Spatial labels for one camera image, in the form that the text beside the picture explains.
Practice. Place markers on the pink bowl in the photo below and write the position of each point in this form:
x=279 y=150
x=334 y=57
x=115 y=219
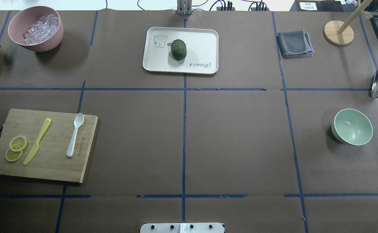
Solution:
x=25 y=19

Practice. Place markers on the clear ice cubes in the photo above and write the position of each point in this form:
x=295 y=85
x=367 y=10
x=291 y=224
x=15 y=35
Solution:
x=43 y=29

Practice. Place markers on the wooden mug tree stand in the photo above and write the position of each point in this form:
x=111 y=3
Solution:
x=340 y=33

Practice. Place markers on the white rabbit tray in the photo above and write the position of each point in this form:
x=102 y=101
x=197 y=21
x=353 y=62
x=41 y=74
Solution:
x=202 y=50

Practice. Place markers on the lower lemon slice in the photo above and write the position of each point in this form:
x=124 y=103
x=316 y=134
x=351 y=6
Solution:
x=13 y=156

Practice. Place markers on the lemon slice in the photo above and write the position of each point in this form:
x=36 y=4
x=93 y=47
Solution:
x=18 y=143
x=13 y=156

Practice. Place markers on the yellow plastic knife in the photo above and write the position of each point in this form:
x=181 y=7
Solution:
x=35 y=147

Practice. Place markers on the grey folded cloth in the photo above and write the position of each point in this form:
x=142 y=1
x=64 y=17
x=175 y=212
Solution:
x=295 y=44

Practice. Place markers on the white pillar base plate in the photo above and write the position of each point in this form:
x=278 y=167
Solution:
x=208 y=227

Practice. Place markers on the bamboo cutting board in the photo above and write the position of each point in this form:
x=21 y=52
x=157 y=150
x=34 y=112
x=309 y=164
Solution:
x=50 y=162

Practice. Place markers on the white plastic spoon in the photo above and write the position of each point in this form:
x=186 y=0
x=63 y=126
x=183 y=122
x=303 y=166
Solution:
x=78 y=121

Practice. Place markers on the black power strip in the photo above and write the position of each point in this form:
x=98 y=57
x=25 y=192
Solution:
x=242 y=5

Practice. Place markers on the aluminium frame post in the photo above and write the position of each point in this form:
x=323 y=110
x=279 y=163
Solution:
x=184 y=7

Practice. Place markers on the green bowl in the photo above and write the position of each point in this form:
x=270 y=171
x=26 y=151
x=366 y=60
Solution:
x=350 y=126

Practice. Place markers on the upper lemon slice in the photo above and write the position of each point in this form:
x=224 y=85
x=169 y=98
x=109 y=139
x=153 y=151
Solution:
x=18 y=143

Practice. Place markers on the black box with label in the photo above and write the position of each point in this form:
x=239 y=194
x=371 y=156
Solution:
x=317 y=5

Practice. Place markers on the green avocado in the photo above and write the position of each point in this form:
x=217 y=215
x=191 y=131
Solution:
x=178 y=50

